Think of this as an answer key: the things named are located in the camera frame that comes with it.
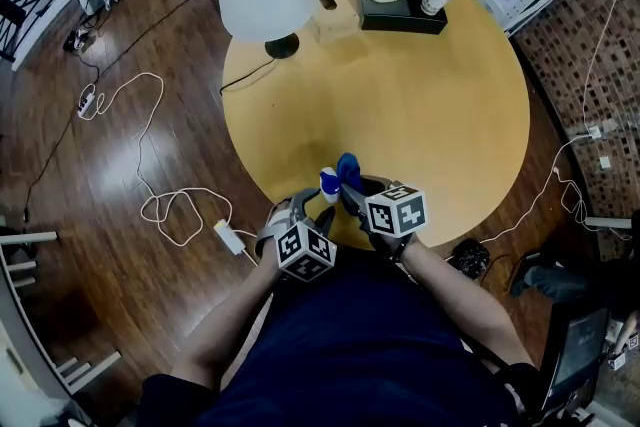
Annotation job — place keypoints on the white wall plug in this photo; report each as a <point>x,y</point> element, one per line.
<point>594,132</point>

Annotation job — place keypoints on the blue cloth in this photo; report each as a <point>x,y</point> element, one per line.
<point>348,167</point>

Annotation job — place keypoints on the person's left forearm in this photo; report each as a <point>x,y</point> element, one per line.
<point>225,325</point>

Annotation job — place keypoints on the black plug cluster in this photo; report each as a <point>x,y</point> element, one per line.
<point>80,40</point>

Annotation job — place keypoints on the white wall plate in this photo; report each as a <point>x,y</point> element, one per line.
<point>605,163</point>

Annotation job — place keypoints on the wooden tissue box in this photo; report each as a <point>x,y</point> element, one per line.
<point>340,22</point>

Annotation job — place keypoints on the white power adapter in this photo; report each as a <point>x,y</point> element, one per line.
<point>229,237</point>

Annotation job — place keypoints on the white wooden rack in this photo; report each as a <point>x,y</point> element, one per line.
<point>30,236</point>

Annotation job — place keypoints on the black monitor screen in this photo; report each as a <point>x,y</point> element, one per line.
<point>575,355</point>

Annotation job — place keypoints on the white desk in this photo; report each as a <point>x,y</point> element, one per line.
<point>607,222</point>

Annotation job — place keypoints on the white power strip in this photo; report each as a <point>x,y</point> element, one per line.
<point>86,102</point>

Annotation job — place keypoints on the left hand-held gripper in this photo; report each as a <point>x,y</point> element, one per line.
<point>305,250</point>

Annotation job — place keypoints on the person's right forearm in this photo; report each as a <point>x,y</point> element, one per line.
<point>450,290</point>

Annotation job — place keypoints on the black tray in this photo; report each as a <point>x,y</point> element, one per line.
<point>395,17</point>

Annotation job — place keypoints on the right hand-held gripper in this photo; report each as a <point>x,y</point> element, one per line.
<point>395,212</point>

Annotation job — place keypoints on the person's navy shirt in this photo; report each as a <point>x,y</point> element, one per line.
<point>350,355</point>

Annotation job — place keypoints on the black crumpled plastic bag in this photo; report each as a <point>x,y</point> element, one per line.
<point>470,260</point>

